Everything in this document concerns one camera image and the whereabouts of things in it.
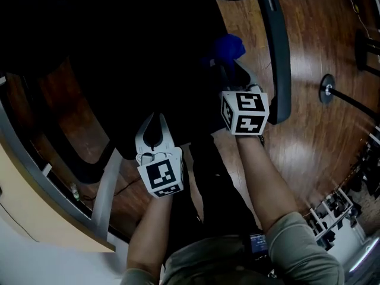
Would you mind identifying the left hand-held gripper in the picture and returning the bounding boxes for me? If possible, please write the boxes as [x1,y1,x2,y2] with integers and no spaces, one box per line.
[135,113,185,200]

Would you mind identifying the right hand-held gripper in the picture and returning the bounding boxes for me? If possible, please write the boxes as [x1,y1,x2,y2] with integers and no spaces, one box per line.
[218,58,270,137]

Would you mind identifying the blue cloth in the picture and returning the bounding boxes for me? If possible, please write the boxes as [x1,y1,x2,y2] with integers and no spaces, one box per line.
[200,33,246,80]

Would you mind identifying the black chair seat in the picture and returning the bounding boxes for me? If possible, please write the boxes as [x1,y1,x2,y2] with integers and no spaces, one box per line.
[59,0,235,160]

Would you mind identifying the person's right forearm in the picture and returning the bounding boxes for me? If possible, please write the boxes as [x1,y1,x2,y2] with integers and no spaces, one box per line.
[236,134,299,231]

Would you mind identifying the person's left forearm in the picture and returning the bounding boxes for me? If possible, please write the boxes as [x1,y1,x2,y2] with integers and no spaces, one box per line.
[126,193,175,276]

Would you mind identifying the black chair armrest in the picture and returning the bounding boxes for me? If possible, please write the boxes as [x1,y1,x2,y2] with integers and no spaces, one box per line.
[257,0,292,125]
[17,55,119,185]

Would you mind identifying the grey metal desk leg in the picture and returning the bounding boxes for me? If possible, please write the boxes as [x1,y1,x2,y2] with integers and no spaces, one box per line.
[90,147,124,240]

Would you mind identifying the person's black trousers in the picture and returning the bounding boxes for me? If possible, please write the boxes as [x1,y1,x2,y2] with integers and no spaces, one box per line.
[178,135,262,243]

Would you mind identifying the black pole with round base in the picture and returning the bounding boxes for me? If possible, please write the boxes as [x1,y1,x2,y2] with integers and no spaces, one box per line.
[319,74,380,126]

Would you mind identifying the small screen device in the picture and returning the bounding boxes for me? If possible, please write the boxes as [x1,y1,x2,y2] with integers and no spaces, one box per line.
[248,233,268,254]

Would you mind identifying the person's grey-green sweatshirt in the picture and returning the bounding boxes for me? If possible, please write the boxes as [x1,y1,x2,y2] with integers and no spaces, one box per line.
[118,211,345,285]

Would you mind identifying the glowing light strip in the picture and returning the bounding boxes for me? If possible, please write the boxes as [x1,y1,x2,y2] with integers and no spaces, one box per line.
[349,237,380,273]

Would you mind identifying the black floor cable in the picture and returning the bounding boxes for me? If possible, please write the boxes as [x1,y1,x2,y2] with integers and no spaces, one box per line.
[78,176,141,201]

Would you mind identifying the yellow-white floor cable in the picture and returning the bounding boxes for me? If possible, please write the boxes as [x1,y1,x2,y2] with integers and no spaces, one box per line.
[337,0,380,41]

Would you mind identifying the black lamp cable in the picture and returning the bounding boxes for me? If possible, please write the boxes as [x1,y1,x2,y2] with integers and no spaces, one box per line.
[0,202,41,243]

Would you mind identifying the white frame rack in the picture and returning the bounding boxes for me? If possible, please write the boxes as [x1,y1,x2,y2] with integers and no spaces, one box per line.
[308,187,362,249]

